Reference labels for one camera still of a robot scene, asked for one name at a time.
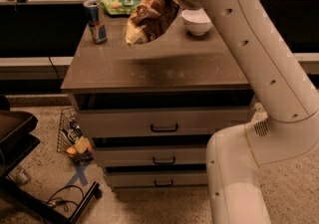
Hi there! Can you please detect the blue tape cross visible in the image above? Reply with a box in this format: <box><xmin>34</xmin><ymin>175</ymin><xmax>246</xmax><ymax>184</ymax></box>
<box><xmin>67</xmin><ymin>161</ymin><xmax>91</xmax><ymax>186</ymax></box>

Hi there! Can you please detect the top drawer black handle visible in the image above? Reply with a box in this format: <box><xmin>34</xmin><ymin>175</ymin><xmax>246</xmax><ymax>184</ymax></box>
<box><xmin>150</xmin><ymin>123</ymin><xmax>178</xmax><ymax>133</ymax></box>

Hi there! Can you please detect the grey drawer cabinet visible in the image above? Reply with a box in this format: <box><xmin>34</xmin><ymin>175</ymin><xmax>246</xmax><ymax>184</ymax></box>
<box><xmin>62</xmin><ymin>16</ymin><xmax>255</xmax><ymax>190</ymax></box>

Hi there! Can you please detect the blue silver drink can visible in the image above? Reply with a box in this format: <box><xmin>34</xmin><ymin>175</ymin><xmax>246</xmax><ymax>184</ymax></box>
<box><xmin>84</xmin><ymin>0</ymin><xmax>107</xmax><ymax>44</ymax></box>

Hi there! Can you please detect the brown chip bag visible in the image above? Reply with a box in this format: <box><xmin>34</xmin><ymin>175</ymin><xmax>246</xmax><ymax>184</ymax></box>
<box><xmin>125</xmin><ymin>0</ymin><xmax>179</xmax><ymax>46</ymax></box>

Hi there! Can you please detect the wire basket with snacks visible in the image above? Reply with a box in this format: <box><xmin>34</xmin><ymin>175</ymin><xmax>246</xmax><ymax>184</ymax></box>
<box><xmin>57</xmin><ymin>108</ymin><xmax>93</xmax><ymax>162</ymax></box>

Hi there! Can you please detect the white bowl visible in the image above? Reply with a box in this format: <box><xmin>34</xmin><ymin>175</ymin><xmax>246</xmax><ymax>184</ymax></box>
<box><xmin>181</xmin><ymin>9</ymin><xmax>212</xmax><ymax>36</ymax></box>

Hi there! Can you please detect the green snack bag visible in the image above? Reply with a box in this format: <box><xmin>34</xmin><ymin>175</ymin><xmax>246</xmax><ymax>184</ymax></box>
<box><xmin>101</xmin><ymin>0</ymin><xmax>142</xmax><ymax>16</ymax></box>

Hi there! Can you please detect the drawer black handle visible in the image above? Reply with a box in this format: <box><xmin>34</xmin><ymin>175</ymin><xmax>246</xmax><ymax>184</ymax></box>
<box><xmin>153</xmin><ymin>156</ymin><xmax>175</xmax><ymax>165</ymax></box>
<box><xmin>150</xmin><ymin>123</ymin><xmax>178</xmax><ymax>133</ymax></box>
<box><xmin>154</xmin><ymin>179</ymin><xmax>173</xmax><ymax>187</ymax></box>

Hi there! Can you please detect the bottom drawer black handle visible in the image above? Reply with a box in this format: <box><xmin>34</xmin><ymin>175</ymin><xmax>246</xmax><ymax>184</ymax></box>
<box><xmin>154</xmin><ymin>179</ymin><xmax>173</xmax><ymax>187</ymax></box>

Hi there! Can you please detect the black cart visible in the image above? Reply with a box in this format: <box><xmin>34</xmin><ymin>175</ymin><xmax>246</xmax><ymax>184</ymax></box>
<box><xmin>0</xmin><ymin>95</ymin><xmax>102</xmax><ymax>224</ymax></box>

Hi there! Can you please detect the black floor cable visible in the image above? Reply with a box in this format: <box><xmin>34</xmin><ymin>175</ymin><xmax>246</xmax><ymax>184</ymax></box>
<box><xmin>44</xmin><ymin>184</ymin><xmax>86</xmax><ymax>214</ymax></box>

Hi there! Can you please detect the middle drawer black handle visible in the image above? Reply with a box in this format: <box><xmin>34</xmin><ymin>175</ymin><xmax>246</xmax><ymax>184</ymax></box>
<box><xmin>153</xmin><ymin>156</ymin><xmax>175</xmax><ymax>165</ymax></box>

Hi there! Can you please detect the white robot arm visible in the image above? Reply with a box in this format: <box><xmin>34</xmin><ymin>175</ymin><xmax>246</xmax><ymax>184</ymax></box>
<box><xmin>177</xmin><ymin>0</ymin><xmax>319</xmax><ymax>224</ymax></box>

